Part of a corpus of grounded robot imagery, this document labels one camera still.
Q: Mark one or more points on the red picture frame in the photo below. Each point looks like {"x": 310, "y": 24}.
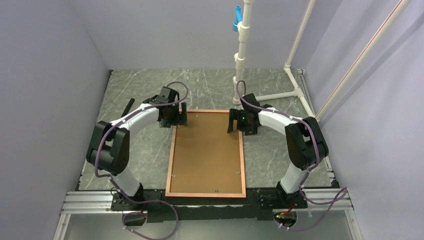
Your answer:
{"x": 172, "y": 159}

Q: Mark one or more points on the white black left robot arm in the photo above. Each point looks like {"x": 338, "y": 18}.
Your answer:
{"x": 109, "y": 147}

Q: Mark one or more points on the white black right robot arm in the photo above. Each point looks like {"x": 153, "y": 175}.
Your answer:
{"x": 306, "y": 145}

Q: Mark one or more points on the black handled hammer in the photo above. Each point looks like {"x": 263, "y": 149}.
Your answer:
{"x": 128, "y": 107}

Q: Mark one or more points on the blue pipe fitting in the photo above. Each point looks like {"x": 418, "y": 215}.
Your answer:
{"x": 238, "y": 18}

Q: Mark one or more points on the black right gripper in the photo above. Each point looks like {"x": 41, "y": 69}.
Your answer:
{"x": 235, "y": 114}

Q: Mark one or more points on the aluminium extrusion frame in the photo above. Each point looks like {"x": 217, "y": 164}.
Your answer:
{"x": 321, "y": 213}

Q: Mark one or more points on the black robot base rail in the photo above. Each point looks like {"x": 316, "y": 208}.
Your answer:
{"x": 259, "y": 203}

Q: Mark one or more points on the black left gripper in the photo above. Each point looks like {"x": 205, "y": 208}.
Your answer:
{"x": 180, "y": 119}

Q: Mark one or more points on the white pole with red stripe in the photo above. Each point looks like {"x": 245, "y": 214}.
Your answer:
{"x": 378, "y": 35}

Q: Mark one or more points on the brown cardboard backing board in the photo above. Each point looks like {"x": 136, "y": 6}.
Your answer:
{"x": 207, "y": 152}

